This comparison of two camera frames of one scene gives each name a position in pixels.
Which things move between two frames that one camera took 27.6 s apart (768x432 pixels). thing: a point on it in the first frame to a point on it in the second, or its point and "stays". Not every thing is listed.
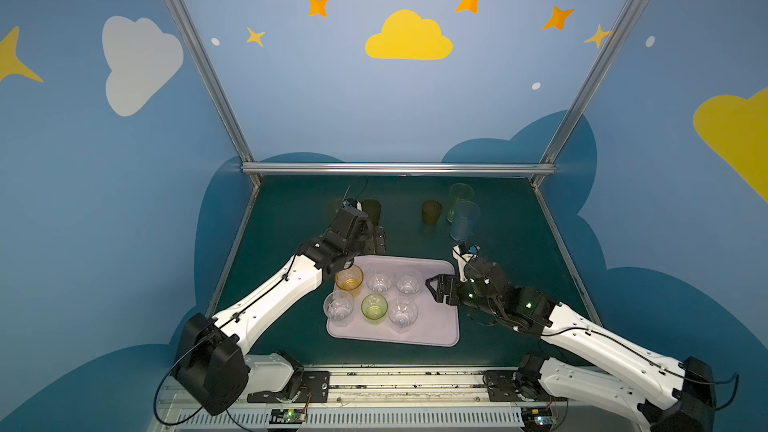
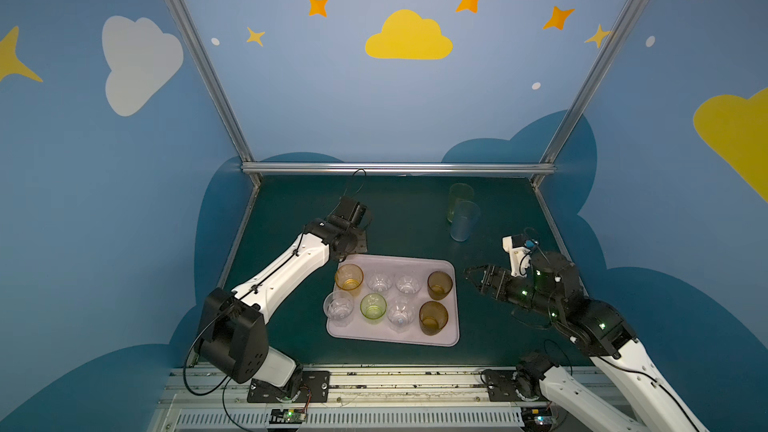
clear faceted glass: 338,306 stays
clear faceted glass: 402,313 stays
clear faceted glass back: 408,283 stays
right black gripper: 450,288 to 498,282
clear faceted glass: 378,280 stays
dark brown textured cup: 372,208 to 433,317
